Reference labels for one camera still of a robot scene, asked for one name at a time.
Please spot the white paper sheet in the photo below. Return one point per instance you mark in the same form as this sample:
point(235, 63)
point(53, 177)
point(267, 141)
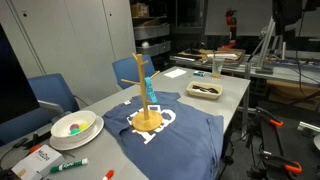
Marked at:
point(175, 73)

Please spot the blue plastic clip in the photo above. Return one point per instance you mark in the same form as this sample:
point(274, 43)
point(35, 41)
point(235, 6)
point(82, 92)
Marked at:
point(150, 91)

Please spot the pink ball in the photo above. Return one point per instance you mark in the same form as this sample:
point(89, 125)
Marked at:
point(74, 126)

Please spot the white bowl with toys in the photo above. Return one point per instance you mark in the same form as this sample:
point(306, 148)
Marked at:
point(98, 127)

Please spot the beige plastic tray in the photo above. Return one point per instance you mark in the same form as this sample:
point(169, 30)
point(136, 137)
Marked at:
point(203, 96)

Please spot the gray storage bin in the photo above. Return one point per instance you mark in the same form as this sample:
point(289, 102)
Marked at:
point(150, 32)
point(156, 49)

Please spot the aluminium frame stand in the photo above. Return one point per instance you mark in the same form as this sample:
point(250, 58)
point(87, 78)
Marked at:
point(264, 53)

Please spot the green dry-erase marker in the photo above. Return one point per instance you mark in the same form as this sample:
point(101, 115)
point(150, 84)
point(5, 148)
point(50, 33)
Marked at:
point(68, 165)

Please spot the brown cardboard box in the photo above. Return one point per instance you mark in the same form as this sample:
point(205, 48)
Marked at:
point(139, 10)

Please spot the yellow ball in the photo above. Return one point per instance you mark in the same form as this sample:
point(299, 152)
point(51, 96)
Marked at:
point(83, 126)

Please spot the wooden mug tree hanger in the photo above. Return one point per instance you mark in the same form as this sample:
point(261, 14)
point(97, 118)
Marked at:
point(146, 125)

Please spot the wooden tray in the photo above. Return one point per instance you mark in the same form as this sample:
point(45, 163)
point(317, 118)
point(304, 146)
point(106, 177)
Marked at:
point(230, 54)

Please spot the blue chair with armrest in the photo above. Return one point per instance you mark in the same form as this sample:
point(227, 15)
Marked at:
point(53, 90)

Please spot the clear plastic cup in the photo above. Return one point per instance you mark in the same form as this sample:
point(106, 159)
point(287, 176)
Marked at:
point(217, 68)

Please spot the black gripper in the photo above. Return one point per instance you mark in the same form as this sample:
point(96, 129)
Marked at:
point(286, 15)

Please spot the black monitor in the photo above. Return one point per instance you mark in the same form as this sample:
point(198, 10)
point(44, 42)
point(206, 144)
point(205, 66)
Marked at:
point(13, 86)

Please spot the aluminium extrusion bar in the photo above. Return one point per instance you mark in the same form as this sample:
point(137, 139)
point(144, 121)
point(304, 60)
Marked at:
point(308, 126)

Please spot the red marker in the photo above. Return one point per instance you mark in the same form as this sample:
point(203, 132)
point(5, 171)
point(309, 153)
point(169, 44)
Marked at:
point(108, 174)

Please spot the blue t-shirt white print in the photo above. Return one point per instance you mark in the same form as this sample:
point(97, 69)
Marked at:
point(186, 146)

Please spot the small blue box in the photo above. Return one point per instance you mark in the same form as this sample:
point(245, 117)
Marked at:
point(199, 73)

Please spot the small white round object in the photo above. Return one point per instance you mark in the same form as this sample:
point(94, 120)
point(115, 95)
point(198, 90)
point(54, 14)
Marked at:
point(145, 44)

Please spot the white cabinet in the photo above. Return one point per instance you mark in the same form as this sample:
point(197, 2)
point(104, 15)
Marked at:
point(66, 43)

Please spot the green ball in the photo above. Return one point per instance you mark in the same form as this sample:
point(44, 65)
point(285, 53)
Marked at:
point(75, 131)

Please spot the orange marker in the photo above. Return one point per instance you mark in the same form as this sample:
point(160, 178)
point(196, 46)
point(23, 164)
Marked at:
point(35, 149)

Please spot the white cardboard box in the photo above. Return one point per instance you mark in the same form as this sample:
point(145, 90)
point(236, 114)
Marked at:
point(40, 160)

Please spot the black items in tray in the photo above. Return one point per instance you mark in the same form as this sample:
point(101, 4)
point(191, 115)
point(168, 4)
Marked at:
point(205, 89)

